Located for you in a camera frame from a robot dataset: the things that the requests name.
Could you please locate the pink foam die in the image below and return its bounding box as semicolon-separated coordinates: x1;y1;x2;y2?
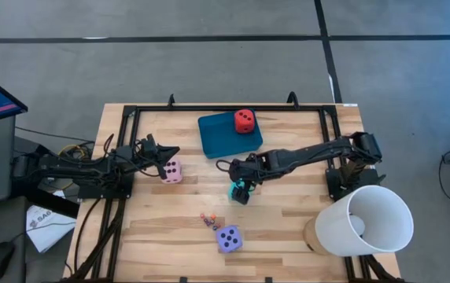
160;157;183;185

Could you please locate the blue plastic tray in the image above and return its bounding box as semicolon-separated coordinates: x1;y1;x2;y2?
197;109;264;160

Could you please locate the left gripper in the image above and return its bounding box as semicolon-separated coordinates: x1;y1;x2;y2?
133;132;181;181

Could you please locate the dark grey desk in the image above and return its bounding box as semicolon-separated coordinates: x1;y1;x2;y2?
0;194;80;283

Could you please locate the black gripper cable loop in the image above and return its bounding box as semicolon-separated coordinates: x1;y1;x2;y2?
216;159;234;174

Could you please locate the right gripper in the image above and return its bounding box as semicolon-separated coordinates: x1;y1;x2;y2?
228;151;278;206

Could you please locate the white printed paper sheet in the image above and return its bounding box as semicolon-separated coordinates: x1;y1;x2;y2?
25;204;77;254

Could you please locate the purple foam die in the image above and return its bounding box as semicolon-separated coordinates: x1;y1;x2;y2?
215;224;244;254

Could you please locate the teal foam die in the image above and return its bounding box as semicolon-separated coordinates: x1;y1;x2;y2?
227;178;256;202

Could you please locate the black aluminium table frame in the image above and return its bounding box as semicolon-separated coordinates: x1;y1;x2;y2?
61;102;405;283

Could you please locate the white shade wooden lamp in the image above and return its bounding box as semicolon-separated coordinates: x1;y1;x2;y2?
302;184;415;259

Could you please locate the red foam die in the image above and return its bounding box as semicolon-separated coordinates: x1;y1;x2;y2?
234;108;256;134

